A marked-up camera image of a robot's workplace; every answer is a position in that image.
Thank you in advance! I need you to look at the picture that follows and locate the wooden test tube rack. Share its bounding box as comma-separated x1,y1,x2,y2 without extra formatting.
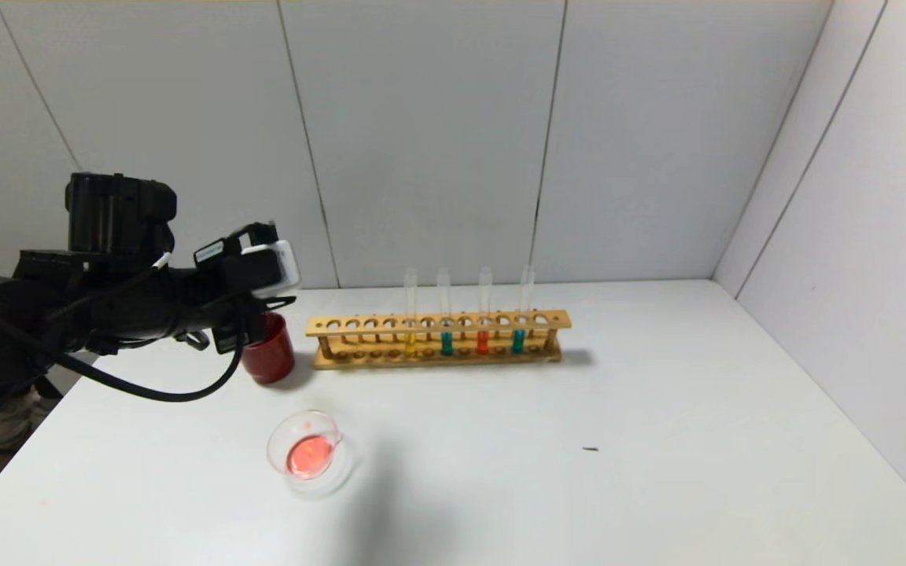
305,310,572,370

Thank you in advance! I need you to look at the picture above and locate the test tube with teal pigment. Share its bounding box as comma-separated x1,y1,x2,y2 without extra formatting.
510,266,536,355
436,268,455,357

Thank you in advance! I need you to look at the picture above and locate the test tube with red pigment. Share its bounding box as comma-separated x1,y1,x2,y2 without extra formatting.
475,267,492,356

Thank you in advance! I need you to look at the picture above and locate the test tube with yellow pigment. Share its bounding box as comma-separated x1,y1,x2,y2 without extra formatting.
401,268,419,358

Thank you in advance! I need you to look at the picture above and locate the dark red cup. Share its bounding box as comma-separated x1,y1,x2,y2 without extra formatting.
241,311,296,385

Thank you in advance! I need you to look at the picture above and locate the clear glass beaker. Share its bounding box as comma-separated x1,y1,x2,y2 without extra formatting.
267,409,356,498

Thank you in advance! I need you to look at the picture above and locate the white shoe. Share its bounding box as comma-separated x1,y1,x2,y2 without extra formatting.
0,389,51,450

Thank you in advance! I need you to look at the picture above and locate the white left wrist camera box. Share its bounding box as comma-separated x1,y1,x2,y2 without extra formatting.
242,240,301,300

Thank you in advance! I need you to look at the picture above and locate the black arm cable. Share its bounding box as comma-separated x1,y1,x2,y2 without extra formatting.
0,291,251,404

